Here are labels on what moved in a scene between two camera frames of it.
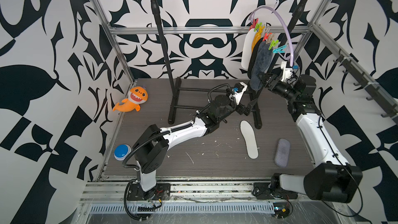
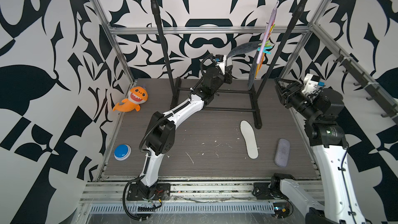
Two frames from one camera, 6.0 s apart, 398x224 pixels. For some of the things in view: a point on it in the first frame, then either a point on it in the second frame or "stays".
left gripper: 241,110 to 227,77
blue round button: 121,151 stays
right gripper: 272,83 to 295,91
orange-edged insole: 249,137 stays
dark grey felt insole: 262,63 to 244,47
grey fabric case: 282,152 stays
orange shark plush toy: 137,95 stays
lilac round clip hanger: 288,29 to 265,46
